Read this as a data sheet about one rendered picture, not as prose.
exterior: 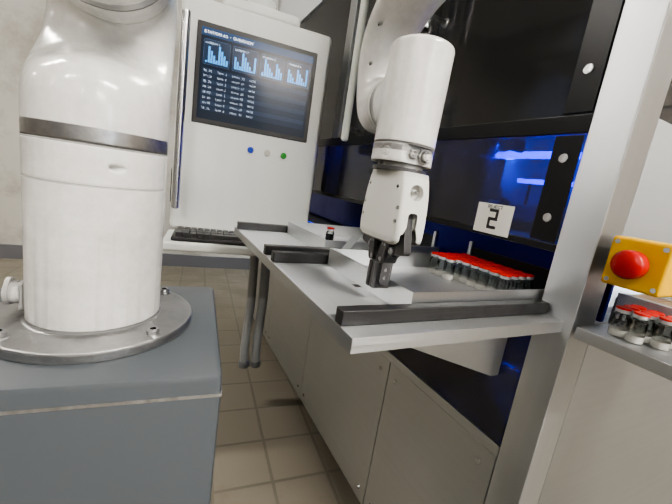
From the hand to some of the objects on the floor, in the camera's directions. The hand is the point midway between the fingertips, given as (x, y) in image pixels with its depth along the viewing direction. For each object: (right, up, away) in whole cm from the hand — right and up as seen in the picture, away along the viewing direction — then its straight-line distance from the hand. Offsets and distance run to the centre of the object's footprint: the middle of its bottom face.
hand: (379, 273), depth 52 cm
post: (+20, -93, +25) cm, 98 cm away
